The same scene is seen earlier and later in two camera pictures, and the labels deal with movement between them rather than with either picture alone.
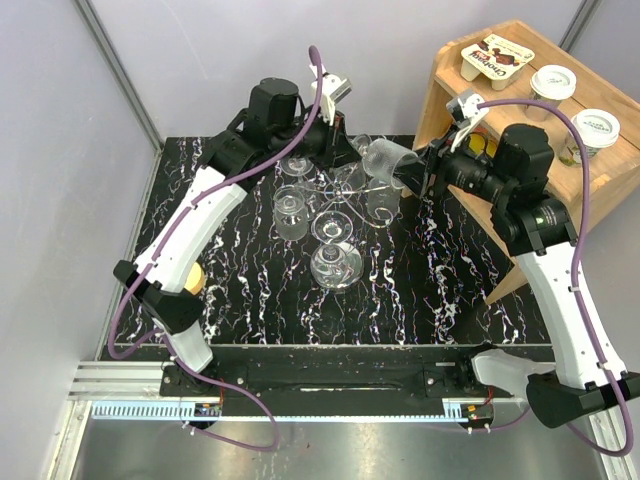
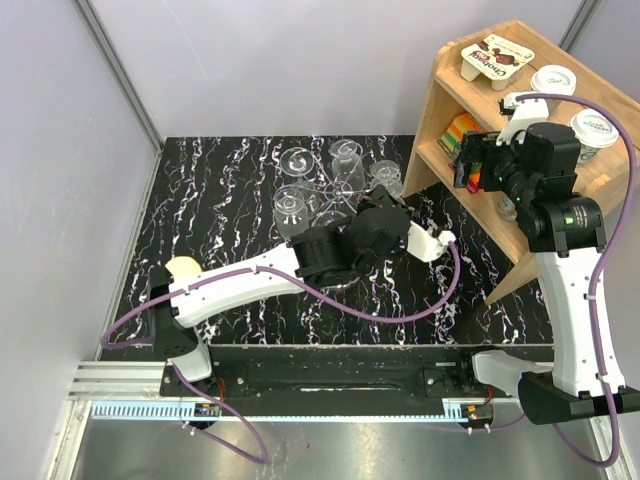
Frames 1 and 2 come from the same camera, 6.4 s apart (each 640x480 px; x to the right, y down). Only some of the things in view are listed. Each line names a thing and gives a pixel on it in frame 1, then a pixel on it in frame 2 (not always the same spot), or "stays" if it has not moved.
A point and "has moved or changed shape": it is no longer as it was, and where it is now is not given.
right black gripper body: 440,154 -> 496,161
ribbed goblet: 348,177 stays
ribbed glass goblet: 291,212 stays
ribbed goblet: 384,159 has moved or changed shape
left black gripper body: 317,136 -> 367,202
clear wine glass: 297,166 stays
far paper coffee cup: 549,84 stays
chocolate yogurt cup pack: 496,58 stays
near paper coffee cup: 599,130 stays
